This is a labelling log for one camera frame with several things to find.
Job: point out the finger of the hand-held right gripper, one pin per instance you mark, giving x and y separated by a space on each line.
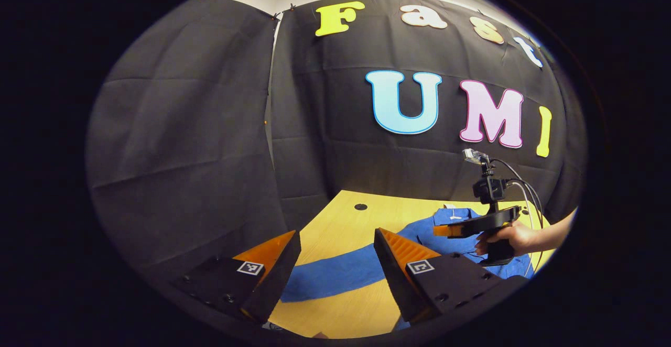
445 230

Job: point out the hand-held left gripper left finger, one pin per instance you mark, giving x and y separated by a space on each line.
275 284

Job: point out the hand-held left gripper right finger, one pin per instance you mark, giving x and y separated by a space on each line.
393 279

